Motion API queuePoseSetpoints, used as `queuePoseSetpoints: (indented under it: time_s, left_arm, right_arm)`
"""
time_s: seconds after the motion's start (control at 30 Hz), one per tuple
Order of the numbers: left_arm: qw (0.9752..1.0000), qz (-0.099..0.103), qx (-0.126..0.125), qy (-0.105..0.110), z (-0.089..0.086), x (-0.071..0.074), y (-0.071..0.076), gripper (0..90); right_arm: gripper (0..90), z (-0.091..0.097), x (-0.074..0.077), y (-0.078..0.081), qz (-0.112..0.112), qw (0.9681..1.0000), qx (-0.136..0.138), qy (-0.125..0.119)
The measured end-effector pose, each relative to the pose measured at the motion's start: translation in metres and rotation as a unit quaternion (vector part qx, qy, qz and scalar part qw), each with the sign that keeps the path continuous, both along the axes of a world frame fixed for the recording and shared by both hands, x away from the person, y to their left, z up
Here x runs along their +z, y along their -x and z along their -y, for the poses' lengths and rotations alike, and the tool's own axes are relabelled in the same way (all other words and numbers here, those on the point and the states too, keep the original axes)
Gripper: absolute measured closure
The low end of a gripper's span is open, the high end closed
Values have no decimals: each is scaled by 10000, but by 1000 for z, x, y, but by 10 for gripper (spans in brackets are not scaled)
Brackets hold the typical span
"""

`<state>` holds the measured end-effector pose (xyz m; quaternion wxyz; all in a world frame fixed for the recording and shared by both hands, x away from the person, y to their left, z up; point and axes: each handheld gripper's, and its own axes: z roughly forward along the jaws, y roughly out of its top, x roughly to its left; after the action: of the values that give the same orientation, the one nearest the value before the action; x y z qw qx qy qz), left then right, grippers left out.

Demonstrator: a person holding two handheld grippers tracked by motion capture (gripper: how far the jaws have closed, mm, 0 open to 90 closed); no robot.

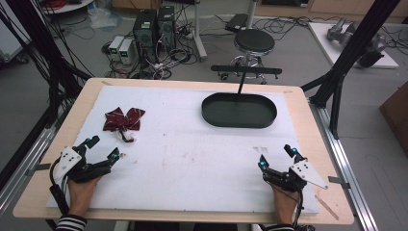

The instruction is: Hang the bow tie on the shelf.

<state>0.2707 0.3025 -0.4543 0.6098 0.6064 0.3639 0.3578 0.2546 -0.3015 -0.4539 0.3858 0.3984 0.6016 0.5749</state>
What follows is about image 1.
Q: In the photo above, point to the black T-bar stand with tray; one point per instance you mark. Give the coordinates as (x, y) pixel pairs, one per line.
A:
(239, 112)

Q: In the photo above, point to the brown wooden box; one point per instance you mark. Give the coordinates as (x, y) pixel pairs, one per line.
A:
(397, 117)

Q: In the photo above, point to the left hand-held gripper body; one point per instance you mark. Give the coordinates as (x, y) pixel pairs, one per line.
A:
(69, 160)

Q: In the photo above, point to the black metal frame post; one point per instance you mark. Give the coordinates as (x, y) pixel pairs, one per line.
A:
(41, 48)
(352, 48)

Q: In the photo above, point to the black round stool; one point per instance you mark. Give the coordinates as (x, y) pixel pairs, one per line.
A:
(254, 41)

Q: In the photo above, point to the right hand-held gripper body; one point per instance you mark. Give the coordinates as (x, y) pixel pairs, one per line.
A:
(288, 179)

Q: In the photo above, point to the thin wooden stick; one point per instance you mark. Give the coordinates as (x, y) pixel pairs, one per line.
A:
(327, 207)

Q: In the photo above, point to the grey tape strip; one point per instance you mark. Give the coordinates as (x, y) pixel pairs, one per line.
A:
(40, 167)
(338, 181)

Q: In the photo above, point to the black computer tower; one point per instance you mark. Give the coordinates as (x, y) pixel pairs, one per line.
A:
(145, 30)
(166, 27)

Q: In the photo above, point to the white foam mat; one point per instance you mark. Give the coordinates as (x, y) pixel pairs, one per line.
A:
(192, 160)

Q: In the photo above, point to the aluminium rail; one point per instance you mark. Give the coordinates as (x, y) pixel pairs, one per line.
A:
(348, 173)
(22, 163)

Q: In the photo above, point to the grey desk leg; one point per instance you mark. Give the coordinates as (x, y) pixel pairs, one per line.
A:
(199, 35)

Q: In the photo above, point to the grey metal post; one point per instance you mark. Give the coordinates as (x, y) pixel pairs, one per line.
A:
(251, 14)

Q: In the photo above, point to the black flat box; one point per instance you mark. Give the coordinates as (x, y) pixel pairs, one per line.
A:
(236, 21)

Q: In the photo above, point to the grey and black robot part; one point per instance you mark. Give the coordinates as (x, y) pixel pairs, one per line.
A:
(373, 51)

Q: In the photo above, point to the clear plastic bag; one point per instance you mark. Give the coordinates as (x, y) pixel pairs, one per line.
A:
(102, 17)

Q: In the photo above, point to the person's right hand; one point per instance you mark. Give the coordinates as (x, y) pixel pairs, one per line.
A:
(285, 205)

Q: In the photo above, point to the white power supply unit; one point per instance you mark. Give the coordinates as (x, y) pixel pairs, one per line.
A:
(115, 46)
(126, 52)

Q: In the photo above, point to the white floor board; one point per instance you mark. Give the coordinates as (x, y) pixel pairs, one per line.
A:
(324, 41)

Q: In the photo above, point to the dark red striped bow tie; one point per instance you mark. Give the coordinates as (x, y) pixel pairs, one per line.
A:
(123, 120)

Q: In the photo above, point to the round white table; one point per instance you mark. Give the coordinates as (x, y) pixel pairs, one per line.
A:
(69, 7)

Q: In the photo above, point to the person's left hand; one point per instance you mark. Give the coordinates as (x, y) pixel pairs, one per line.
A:
(80, 195)

